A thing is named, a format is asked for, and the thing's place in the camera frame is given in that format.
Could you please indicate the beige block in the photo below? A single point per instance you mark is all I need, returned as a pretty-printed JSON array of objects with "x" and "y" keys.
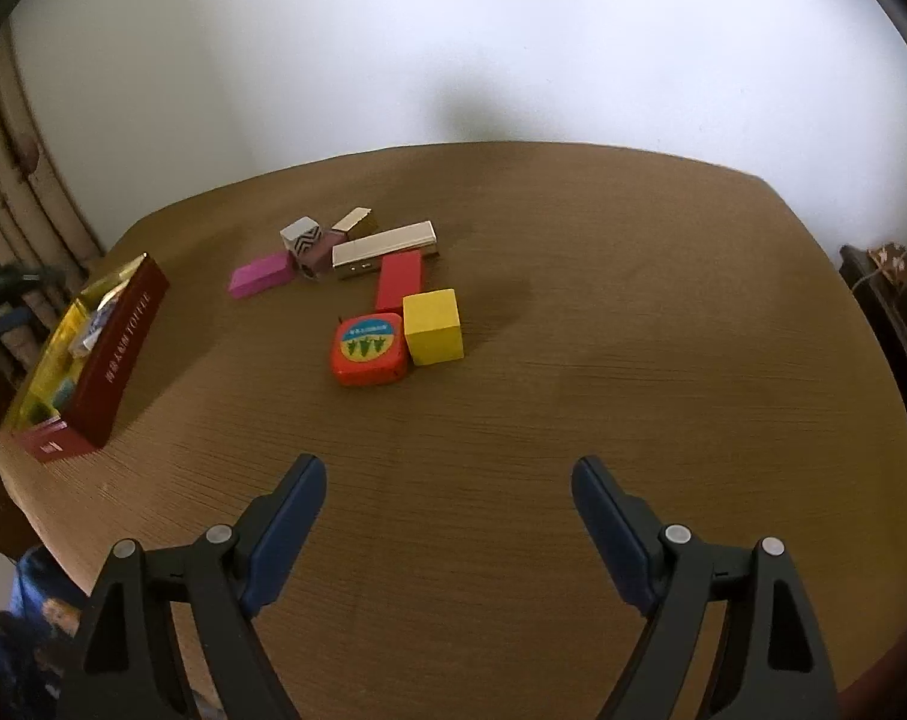
[{"x": 356, "y": 221}]

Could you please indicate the blue printed cloth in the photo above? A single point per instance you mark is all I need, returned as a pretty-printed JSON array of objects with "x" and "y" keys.
[{"x": 33, "y": 615}]

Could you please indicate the pink block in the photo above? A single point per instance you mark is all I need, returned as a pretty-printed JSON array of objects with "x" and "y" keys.
[{"x": 262, "y": 275}]

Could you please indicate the red block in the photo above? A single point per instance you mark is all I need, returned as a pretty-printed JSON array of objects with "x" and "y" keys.
[{"x": 399, "y": 281}]

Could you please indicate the orange tape measure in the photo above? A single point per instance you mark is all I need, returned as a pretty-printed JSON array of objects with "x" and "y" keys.
[{"x": 367, "y": 352}]

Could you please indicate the yellow wooden cube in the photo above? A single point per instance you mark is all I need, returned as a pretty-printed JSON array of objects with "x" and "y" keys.
[{"x": 432, "y": 330}]

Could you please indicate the beige patterned curtain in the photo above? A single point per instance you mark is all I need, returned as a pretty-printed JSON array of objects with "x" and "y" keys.
[{"x": 18, "y": 165}]

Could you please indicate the dark wooden furniture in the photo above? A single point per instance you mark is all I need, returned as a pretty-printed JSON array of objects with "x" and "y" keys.
[{"x": 900, "y": 360}]

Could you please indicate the silver ribbed lighter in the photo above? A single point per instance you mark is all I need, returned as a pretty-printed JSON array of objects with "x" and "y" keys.
[{"x": 382, "y": 247}]

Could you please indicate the mauve lipstick tube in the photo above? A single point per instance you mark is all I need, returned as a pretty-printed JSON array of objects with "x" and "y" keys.
[{"x": 317, "y": 261}]

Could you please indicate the red tin with gold interior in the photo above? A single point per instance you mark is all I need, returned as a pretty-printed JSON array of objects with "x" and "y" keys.
[{"x": 116, "y": 360}]

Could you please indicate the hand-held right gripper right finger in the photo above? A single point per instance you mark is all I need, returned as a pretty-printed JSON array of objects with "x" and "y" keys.
[{"x": 611, "y": 532}]

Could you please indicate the brown patterned cloth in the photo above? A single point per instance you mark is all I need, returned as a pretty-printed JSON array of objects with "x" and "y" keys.
[{"x": 903, "y": 264}]

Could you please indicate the white zigzag patterned cube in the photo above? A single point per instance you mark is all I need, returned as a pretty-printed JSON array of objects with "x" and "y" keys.
[{"x": 303, "y": 238}]

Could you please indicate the blue and white tissue pack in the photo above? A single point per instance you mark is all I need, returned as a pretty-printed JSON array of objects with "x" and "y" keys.
[{"x": 90, "y": 331}]

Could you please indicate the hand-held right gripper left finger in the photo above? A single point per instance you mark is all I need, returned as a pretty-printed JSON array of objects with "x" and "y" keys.
[{"x": 288, "y": 532}]

